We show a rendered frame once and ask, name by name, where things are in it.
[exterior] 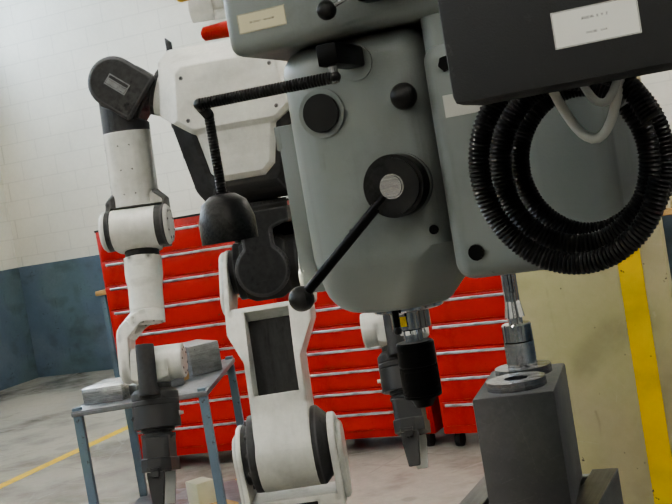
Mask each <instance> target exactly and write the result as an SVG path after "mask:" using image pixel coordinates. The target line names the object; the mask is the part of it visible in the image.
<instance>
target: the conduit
mask: <svg viewBox="0 0 672 504"><path fill-rule="evenodd" d="M611 83H612V81H610V82H605V83H599V84H594V85H589V87H590V88H591V90H592V91H593V92H594V94H595V95H596V96H598V97H599V98H604V97H606V95H607V93H608V91H609V89H610V86H611ZM622 88H623V92H622V94H623V97H622V101H621V106H622V105H623V103H624V102H625V100H626V102H628V103H627V104H626V105H624V106H623V107H621V106H620V107H621V108H620V110H619V112H620V114H619V115H622V119H625V121H624V122H626V123H627V126H629V129H631V133H633V134H632V136H634V138H633V139H635V140H636V141H635V143H636V147H638V148H637V151H638V153H637V154H638V155H639V156H638V159H639V161H638V162H639V164H638V166H639V168H638V170H639V172H638V174H639V175H638V176H637V177H638V178H639V179H637V182H638V183H636V185H637V186H636V187H635V189H636V190H635V191H634V194H633V196H632V198H631V199H630V201H629V202H628V204H627V205H625V206H626V207H623V209H622V210H621V211H619V212H618V213H616V214H615V215H613V216H612V217H610V218H607V219H606V220H605V219H604V220H603V221H602V220H601V221H600V222H599V221H597V222H590V223H589V222H587V223H586V222H583V223H582V221H581V222H579V221H577V222H576V221H575V220H574V221H572V219H570V220H569V218H566V217H565V216H564V217H563V215H560V213H557V211H554V209H551V206H549V204H546V201H544V199H542V196H540V193H538V191H539V190H536V189H537V187H535V185H536V184H534V181H533V180H532V179H533V177H531V176H532V174H531V170H530V168H531V167H530V163H529V162H530V160H529V158H530V156H529V155H530V153H529V151H531V150H530V149H529V148H531V146H530V145H531V144H532V143H531V141H532V138H533V137H534V136H533V134H535V132H534V131H536V128H537V127H538V126H537V125H539V124H540V123H539V122H541V119H543V116H546V113H548V111H551V108H553V106H555V104H554V102H553V101H552V99H551V97H550V95H549V93H546V94H541V95H536V96H530V97H525V98H520V99H514V100H509V101H504V102H498V103H493V104H488V105H482V106H481V107H480V111H478V115H477V116H476V120H474V122H475V124H473V129H472V133H471V134H470V135H471V138H470V139H469V140H470V141H471V142H470V143H469V145H470V147H469V148H468V149H469V153H468V154H469V155H470V156H469V157H468V159H469V162H468V163H469V167H468V168H469V169H470V170H469V173H470V176H469V177H470V178H471V180H470V182H471V183H472V184H471V186H472V187H473V189H472V191H474V194H473V195H474V196H476V197H475V200H477V204H478V205H479V206H478V208H480V209H481V210H480V212H481V213H483V215H482V216H483V217H485V220H486V221H487V224H488V225H490V228H491V229H492V232H495V235H496V236H498V239H501V242H503V243H504V244H505V246H508V249H511V251H512V252H515V255H519V258H521V257H522V258H523V260H527V262H531V264H532V265H534V264H535V266H536V267H538V266H539V267H540V268H544V270H549V271H550V272H551V271H553V272H554V273H556V272H558V273H559V274H561V273H563V274H566V273H567V274H568V275H570V274H573V275H575V274H578V275H580V274H584V275H585V274H586V273H587V274H590V273H595V272H600V270H602V271H604V270H605V269H609V267H613V266H614V265H617V264H618V263H622V260H626V258H627V257H629V258H630V255H631V254H634V251H638V248H641V245H643V244H645V241H648V237H651V233H654V229H656V225H659V221H660V220H661V217H662V215H663V213H664V210H665V209H666V205H668V201H669V200H670V198H669V197H670V196H671V192H672V133H671V129H670V125H669V124H668V120H666V118H667V117H666V116H665V115H664V113H665V112H663V111H662V108H661V107H660V104H658V103H657V100H655V99H654V96H652V94H651V92H649V90H648V89H646V87H645V85H643V83H642V82H640V79H637V78H636V77H631V78H626V79H625V82H624V84H623V86H622ZM559 93H560V94H561V96H562V98H563V100H564V101H565V100H568V99H569V98H570V99H571V98H572V97H573V98H575V97H578V96H579V97H582V96H583V97H585V95H584V93H583V92H582V90H581V88H580V87H578V88H573V89H568V90H562V91H559ZM490 144H491V145H490ZM490 148H491V149H490ZM489 151H490V152H489ZM489 155H490V156H489ZM489 159H490V160H489ZM510 159H511V160H510ZM489 163H490V164H489ZM489 167H490V168H489ZM513 181H514V182H513ZM514 185H515V186H514ZM493 186H494V187H493ZM521 201H522V202H521Z"/></svg>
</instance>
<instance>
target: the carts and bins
mask: <svg viewBox="0 0 672 504"><path fill-rule="evenodd" d="M183 344H184V346H185V349H186V353H187V360H188V374H187V376H186V377H183V378H175V379H173V380H172V381H170V382H171V386H172V387H174V388H176V389H177V390H178V394H179V400H185V399H192V398H198V397H199V403H200V409H201V415H202V420H203V426H204V432H205V437H206V443H207V449H208V455H209V460H210V466H211V472H212V477H213V479H211V478H207V477H199V478H196V479H192V480H189V481H186V482H185V484H186V488H181V489H176V502H175V503H170V504H242V502H241V497H240V492H239V487H238V483H237V480H232V481H225V482H223V478H222V472H221V467H220V461H219V455H218V449H217V444H216V438H215V432H214V426H213V421H212V415H211V409H210V404H209V398H208V395H209V393H210V392H211V391H212V390H213V388H214V387H215V386H216V385H217V384H218V382H219V381H220V380H221V379H222V377H223V376H224V375H225V374H226V372H227V373H228V378H229V384H230V390H231V396H232V402H233V407H234V413H235V419H236V425H237V426H239V425H244V418H243V412H242V406H241V400H240V394H239V389H238V383H237V377H236V371H235V366H234V362H235V358H233V355H232V356H226V357H225V359H222V360H221V357H220V351H219V345H218V341H217V340H200V339H196V340H192V341H187V342H183ZM118 376H119V377H117V378H109V379H103V380H101V381H99V382H97V383H95V384H93V385H91V386H89V387H87V388H85V389H82V395H83V401H84V403H83V404H82V405H80V406H79V407H75V408H73V409H72V412H71V417H72V418H73V419H74V425H75V430H76V436H77V441H78V447H79V453H80V458H81V464H82V469H83V475H84V480H85V486H86V491H87V497H88V502H89V504H99V498H98V493H97V487H96V482H95V476H94V471H93V465H92V460H91V454H90V448H89V443H88V437H87V432H86V426H85V421H84V416H86V415H92V414H98V413H104V412H110V411H117V410H123V409H125V415H126V420H127V426H128V432H129V437H130V443H131V448H132V454H133V460H134V465H135V471H136V476H137V482H138V488H139V493H140V497H139V498H138V499H137V500H136V502H135V503H134V504H152V499H151V494H150V493H149V494H148V489H147V483H146V477H145V473H142V467H141V460H142V455H141V449H140V444H139V438H138V433H137V431H134V427H133V421H132V416H133V415H132V403H131V395H132V394H133V392H134V391H137V389H136V384H125V383H124V382H123V381H122V380H121V377H120V374H119V375H118Z"/></svg>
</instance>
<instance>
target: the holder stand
mask: <svg viewBox="0 0 672 504"><path fill-rule="evenodd" d="M473 408H474V414H475V420H476V426H477V433H478V439H479V445H480V451H481V457H482V463H483V469H484V476H485V482H486V488H487V494H488V500H489V504H576V501H577V496H578V491H579V486H580V482H581V477H582V469H581V463H580V456H579V450H578V444H577V437H576V431H575V425H574V418H573V412H572V406H571V399H570V393H569V387H568V381H567V374H566V368H565V364H564V363H557V364H551V361H550V360H545V359H537V364H536V365H534V366H531V367H526V368H519V369H510V368H508V366H507V364H504V365H501V366H498V367H497V368H495V371H493V372H491V374H490V375H489V377H488V378H487V380H486V381H485V383H484V384H483V386H482V387H481V389H480V390H479V392H478V393H477V395H476V396H475V397H474V399H473Z"/></svg>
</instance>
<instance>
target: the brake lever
mask: <svg viewBox="0 0 672 504"><path fill-rule="evenodd" d="M201 37H202V38H203V39H204V40H205V41H210V40H216V39H221V38H227V37H229V31H228V25H227V20H226V21H222V22H219V23H215V24H212V25H209V26H205V27H203V28H202V30H201Z"/></svg>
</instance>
